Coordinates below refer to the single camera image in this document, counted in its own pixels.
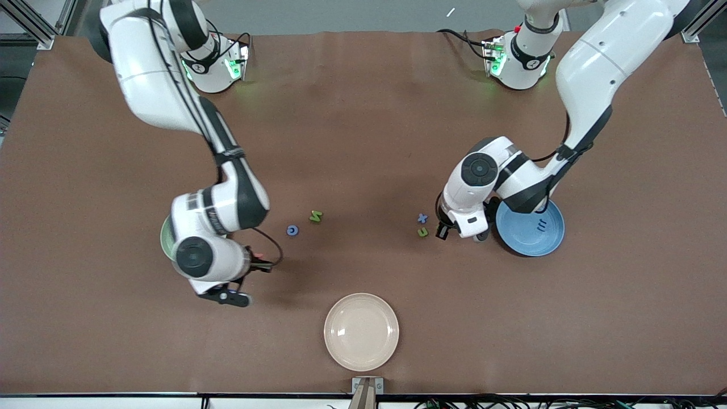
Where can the green capital letter N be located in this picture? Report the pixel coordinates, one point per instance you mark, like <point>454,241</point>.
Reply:
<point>316,216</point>

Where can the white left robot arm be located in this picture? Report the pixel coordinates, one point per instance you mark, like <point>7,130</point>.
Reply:
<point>602,62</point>

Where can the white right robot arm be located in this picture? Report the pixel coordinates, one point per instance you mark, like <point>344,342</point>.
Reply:
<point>153,74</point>

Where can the blue plate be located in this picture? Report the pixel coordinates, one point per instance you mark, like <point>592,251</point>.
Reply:
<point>528,238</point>

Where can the green plate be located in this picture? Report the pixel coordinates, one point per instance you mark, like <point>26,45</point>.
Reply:
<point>166,238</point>

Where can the beige plate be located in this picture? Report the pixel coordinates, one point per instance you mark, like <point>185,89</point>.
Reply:
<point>361,332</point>

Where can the brown table cover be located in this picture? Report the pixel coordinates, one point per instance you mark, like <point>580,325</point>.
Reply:
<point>363,142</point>

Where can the black table edge strip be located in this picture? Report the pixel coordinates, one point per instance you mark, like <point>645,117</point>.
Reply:
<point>113,394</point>

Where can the grey metal bracket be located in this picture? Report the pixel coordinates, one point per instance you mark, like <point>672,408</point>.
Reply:
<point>356,387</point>

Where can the beige post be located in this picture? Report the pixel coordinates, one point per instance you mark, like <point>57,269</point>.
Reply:
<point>363,400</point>

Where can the aluminium frame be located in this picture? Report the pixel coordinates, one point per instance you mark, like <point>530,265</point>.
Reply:
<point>42,41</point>
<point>688,35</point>

